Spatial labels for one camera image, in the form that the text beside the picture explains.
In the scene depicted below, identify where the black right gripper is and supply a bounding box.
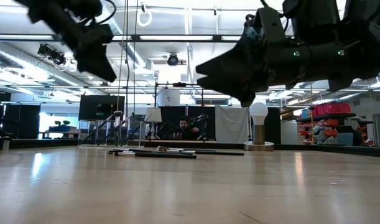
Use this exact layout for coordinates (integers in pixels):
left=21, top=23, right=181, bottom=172
left=195, top=29, right=307, bottom=108

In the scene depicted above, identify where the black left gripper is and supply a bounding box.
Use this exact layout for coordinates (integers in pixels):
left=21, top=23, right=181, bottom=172
left=54, top=12, right=118, bottom=83

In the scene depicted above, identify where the clear acrylic container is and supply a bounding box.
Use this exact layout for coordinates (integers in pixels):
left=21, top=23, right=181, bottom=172
left=77, top=119, right=146, bottom=147

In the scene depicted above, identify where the black monitor screen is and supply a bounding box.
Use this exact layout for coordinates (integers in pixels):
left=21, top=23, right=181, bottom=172
left=78, top=95, right=126, bottom=121

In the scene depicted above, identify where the white light bulb lamp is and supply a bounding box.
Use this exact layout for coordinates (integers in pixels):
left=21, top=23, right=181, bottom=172
left=243, top=101, right=275, bottom=152

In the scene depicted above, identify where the grey hanging cloth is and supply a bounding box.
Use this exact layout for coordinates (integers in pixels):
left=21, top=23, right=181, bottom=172
left=215, top=105, right=250, bottom=144

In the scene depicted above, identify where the person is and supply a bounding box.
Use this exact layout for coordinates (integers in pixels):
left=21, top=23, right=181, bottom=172
left=172, top=116, right=202, bottom=141

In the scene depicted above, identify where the black tall panel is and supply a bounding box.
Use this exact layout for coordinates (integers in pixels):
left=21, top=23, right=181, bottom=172
left=264, top=107, right=282, bottom=145

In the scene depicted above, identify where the blue box with plants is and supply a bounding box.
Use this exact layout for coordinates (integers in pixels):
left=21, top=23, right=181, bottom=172
left=49, top=119, right=78, bottom=134

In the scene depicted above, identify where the black backdrop curtain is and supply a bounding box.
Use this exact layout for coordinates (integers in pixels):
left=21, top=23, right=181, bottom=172
left=160, top=105, right=216, bottom=141

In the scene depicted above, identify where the white-shade table lamp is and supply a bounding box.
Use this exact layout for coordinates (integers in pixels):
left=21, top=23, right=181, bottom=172
left=145, top=107, right=163, bottom=140

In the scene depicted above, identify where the black room divider panel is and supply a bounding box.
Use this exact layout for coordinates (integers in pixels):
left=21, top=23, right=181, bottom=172
left=2, top=104, right=41, bottom=140

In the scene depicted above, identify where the black storage shelf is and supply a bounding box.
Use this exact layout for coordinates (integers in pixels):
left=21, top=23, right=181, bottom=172
left=295, top=112, right=376, bottom=147

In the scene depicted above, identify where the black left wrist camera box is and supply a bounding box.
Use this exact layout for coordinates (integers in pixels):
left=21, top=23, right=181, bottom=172
left=83, top=23, right=115, bottom=44

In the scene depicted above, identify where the black overhead camera rig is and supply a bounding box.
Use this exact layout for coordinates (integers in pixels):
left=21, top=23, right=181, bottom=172
left=37, top=43, right=67, bottom=66

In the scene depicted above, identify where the black overhead frame bar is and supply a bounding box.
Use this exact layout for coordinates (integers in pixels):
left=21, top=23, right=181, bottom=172
left=0, top=33, right=249, bottom=44

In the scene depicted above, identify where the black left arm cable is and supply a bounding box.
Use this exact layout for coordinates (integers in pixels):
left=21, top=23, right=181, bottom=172
left=98, top=0, right=117, bottom=25

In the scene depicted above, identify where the black ceiling dome camera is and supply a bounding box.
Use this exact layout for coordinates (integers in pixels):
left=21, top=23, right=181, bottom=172
left=167, top=52, right=180, bottom=67

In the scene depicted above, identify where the white cable loop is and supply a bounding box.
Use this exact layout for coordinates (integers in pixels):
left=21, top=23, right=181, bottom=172
left=136, top=9, right=153, bottom=28

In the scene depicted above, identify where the black pipe frame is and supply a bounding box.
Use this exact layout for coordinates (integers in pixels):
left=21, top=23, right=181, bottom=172
left=154, top=82, right=205, bottom=142

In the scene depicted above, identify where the black table edge rail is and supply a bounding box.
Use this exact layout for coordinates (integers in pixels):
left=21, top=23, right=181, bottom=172
left=0, top=138, right=380, bottom=158

